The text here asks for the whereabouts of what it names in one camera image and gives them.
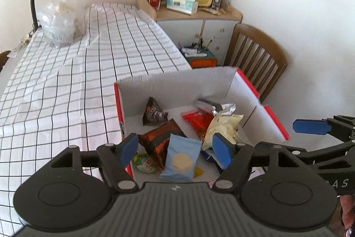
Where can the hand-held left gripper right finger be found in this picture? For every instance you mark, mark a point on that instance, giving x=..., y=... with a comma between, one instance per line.
x=222, y=151

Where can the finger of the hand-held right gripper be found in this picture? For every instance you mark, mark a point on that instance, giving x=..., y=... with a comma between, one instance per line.
x=319, y=156
x=307, y=126

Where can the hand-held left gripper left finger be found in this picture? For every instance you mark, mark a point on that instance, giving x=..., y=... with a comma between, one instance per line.
x=129, y=149

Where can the blue white snack packet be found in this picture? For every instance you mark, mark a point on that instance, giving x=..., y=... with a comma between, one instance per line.
x=210, y=156

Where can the green snack packet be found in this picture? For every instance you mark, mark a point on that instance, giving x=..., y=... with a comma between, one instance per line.
x=142, y=162

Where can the cream white snack packet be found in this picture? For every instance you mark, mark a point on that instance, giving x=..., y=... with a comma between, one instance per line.
x=224, y=126

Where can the brown orange snack packet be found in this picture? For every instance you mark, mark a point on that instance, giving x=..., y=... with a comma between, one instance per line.
x=155, y=142

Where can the yellow snack packet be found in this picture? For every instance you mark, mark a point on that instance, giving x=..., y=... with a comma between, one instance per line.
x=197, y=171

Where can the red snack packet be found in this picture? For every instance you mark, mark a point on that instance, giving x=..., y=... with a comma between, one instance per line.
x=198, y=120

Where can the light blue snack packet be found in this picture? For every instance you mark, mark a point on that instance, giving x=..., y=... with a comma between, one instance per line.
x=180, y=162

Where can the black triangular snack packet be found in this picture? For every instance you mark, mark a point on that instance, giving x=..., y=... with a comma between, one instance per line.
x=154, y=113

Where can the silver snack packet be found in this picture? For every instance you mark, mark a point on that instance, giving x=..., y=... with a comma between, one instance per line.
x=206, y=104

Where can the red cardboard box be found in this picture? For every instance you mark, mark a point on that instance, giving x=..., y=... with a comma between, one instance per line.
x=180, y=87

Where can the person's right hand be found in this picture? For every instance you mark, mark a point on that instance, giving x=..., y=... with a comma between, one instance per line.
x=349, y=212

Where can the black white checked tablecloth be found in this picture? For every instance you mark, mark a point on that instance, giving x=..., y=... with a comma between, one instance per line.
x=69, y=73

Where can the white wooden cabinet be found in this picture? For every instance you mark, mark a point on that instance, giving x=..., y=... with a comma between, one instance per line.
x=180, y=28

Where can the clear plastic bag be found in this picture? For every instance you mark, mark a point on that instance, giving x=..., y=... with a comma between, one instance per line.
x=58, y=23

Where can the wooden desk organiser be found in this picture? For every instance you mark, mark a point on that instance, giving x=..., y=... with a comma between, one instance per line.
x=144, y=5

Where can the small clear packet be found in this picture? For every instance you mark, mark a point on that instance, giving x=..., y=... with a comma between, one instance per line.
x=22, y=44

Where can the tissue box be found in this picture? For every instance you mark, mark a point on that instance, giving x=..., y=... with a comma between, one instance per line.
x=180, y=3

